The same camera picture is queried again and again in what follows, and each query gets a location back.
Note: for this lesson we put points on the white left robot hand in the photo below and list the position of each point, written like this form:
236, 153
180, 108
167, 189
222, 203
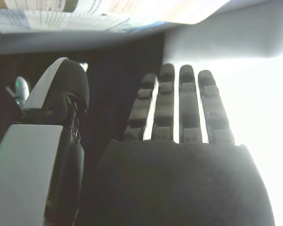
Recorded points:
179, 183

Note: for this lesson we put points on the printed textbook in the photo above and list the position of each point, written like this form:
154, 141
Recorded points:
61, 16

